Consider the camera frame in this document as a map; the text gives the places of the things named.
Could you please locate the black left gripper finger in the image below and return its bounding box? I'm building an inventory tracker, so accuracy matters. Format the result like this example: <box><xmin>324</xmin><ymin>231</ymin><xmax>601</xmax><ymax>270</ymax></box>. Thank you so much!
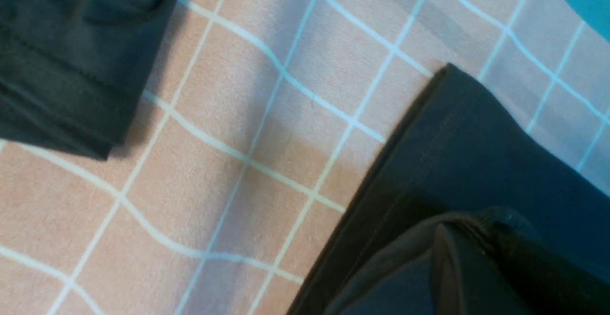
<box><xmin>431</xmin><ymin>213</ymin><xmax>609</xmax><ymax>315</ymax></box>

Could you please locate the dark gray long-sleeved shirt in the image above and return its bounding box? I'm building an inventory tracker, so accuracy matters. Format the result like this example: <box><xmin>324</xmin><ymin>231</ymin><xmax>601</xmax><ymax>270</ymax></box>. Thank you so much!
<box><xmin>287</xmin><ymin>64</ymin><xmax>610</xmax><ymax>315</ymax></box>

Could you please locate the pink grid tablecloth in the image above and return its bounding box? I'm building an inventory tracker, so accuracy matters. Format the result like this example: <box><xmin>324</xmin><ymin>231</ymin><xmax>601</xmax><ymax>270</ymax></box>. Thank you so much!
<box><xmin>1</xmin><ymin>0</ymin><xmax>609</xmax><ymax>315</ymax></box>

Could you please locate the dark gray crumpled garment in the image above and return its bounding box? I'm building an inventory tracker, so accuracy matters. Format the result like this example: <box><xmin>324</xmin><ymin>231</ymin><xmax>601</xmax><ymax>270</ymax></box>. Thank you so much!
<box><xmin>0</xmin><ymin>0</ymin><xmax>177</xmax><ymax>161</ymax></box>

